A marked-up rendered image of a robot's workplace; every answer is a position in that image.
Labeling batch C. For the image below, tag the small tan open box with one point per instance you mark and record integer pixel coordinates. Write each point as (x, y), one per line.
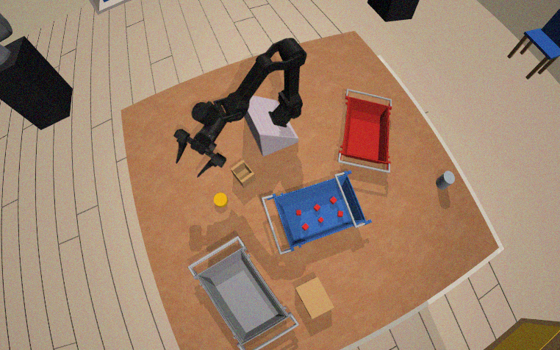
(243, 174)

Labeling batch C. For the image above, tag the yellow cylinder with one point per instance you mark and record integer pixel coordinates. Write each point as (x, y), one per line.
(220, 199)

